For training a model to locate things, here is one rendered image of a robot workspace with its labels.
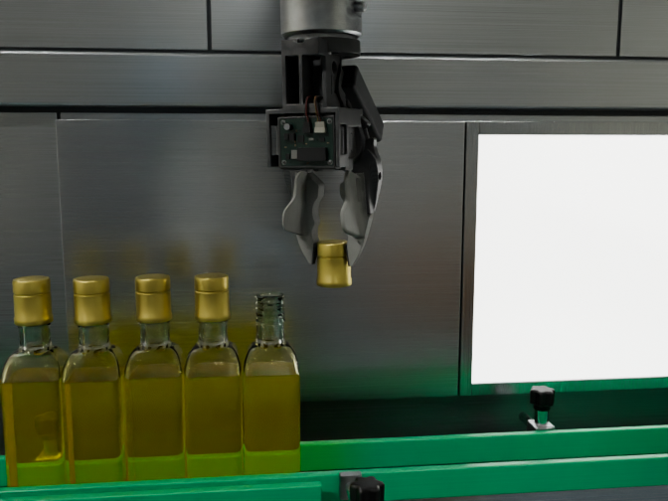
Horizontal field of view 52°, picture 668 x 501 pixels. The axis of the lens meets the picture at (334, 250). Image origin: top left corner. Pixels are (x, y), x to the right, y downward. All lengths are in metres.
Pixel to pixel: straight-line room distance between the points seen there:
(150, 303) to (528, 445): 0.45
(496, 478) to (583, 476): 0.09
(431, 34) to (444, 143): 0.13
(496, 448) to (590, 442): 0.11
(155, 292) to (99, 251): 0.16
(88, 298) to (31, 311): 0.06
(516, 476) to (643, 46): 0.55
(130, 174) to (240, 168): 0.12
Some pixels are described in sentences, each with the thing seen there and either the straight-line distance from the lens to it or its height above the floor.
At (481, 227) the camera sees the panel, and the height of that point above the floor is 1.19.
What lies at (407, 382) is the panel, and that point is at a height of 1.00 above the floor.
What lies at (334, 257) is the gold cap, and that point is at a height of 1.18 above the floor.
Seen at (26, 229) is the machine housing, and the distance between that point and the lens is 0.89.
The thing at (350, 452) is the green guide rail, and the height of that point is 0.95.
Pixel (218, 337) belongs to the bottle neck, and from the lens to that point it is 0.70.
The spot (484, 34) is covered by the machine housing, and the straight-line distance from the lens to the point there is 0.89.
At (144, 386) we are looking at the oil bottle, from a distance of 0.71.
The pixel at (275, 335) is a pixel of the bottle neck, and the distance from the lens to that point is 0.70.
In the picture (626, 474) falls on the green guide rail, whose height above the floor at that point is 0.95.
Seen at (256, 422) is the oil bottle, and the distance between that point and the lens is 0.71.
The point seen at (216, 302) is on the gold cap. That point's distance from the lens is 0.69.
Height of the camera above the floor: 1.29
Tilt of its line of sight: 8 degrees down
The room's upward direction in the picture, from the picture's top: straight up
